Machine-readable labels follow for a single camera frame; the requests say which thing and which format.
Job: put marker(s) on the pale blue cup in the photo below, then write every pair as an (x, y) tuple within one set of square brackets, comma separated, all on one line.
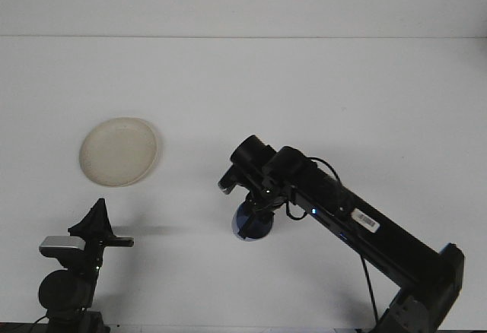
[(236, 222)]

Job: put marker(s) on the pale round plate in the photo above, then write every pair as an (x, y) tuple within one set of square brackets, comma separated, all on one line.
[(118, 152)]

